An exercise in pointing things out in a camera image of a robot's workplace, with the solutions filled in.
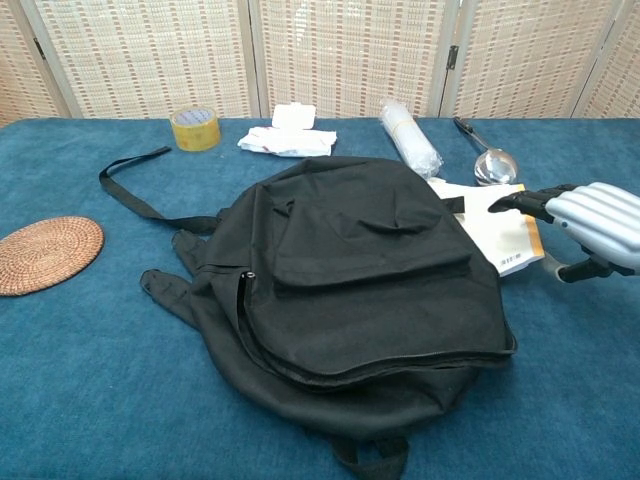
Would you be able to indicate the small white tissue pack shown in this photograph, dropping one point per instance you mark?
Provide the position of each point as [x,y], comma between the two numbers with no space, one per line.
[292,116]

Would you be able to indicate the white yellow-edged notebook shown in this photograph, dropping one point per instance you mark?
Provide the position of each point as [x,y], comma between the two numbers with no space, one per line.
[505,235]

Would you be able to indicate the round woven rattan coaster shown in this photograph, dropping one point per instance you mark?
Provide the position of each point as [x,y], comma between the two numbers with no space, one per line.
[45,255]

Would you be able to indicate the blue felt tablecloth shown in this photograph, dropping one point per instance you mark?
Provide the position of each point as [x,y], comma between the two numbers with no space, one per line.
[100,375]

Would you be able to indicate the white pink wet wipes pack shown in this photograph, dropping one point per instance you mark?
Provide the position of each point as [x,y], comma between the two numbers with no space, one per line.
[290,142]

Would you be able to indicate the clear plastic straw bundle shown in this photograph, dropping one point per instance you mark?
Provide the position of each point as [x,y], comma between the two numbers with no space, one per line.
[410,140]

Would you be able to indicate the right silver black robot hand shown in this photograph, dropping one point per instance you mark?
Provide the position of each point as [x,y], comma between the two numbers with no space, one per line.
[600,220]

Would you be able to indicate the yellow packing tape roll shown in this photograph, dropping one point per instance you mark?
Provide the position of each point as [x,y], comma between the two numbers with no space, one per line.
[197,137]

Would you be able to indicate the black screen hinge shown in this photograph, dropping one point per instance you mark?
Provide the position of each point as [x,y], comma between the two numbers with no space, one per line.
[453,55]

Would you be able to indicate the black backpack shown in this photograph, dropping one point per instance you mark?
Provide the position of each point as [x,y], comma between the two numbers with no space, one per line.
[350,300]

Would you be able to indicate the woven folding screen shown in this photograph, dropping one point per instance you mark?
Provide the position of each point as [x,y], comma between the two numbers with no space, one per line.
[350,50]

